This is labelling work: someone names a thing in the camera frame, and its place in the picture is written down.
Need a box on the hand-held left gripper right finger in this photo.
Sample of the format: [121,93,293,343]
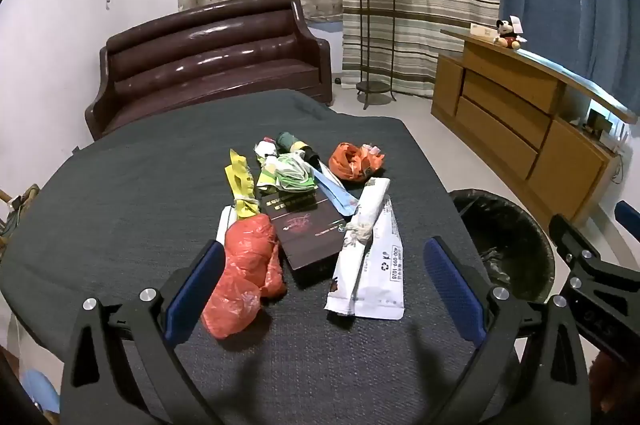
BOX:
[422,236,593,425]

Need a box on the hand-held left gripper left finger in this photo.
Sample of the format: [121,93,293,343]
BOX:
[60,239,228,425]

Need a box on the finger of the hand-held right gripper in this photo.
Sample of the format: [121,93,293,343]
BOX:
[615,200,640,228]
[549,214,603,268]

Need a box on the black trash bin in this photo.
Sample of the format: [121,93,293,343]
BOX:
[447,188,557,306]

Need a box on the red plastic bag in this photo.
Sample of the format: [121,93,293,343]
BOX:
[201,213,288,338]

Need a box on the white paper packet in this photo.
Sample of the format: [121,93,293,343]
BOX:
[216,204,238,246]

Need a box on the white mailer bag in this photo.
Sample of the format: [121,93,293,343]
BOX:
[324,195,406,321]

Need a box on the white paper wrapper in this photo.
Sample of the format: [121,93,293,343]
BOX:
[342,178,391,248]

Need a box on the yellow wrapper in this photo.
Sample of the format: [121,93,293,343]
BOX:
[223,148,263,219]

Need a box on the black box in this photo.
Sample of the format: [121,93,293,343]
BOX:
[259,190,357,288]

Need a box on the light blue packet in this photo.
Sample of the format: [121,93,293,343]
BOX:
[327,182,362,217]

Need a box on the white and green plastic bag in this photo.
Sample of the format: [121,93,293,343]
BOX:
[272,152,317,192]

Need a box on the person's right hand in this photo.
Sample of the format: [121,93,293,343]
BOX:
[587,345,640,425]

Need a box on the dark grey tablecloth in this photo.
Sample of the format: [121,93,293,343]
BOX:
[0,88,493,425]

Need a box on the green and white rolled wrapper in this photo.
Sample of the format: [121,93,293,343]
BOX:
[254,138,281,201]

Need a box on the wooden cabinet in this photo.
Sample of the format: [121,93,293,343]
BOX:
[431,28,638,228]

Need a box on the orange plastic bag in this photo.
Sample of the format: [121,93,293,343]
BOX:
[328,142,386,182]

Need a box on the white and teal tube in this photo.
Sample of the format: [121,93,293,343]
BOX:
[311,164,346,198]

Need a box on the dark green bottle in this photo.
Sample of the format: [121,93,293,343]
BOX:
[277,131,321,163]

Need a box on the light blue object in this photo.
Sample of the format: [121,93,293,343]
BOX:
[25,369,61,412]

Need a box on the bamboo chair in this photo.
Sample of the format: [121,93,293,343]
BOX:
[0,185,43,251]

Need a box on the mouse plush toy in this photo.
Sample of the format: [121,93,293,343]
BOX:
[492,16,528,51]

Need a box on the black metal plant stand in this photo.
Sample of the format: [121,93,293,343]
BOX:
[354,0,398,111]

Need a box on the white flat box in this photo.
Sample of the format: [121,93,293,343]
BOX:
[469,24,501,41]

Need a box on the dark brown leather sofa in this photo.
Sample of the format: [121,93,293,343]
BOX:
[84,0,333,141]

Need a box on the striped curtain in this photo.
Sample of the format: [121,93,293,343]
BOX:
[339,0,502,98]

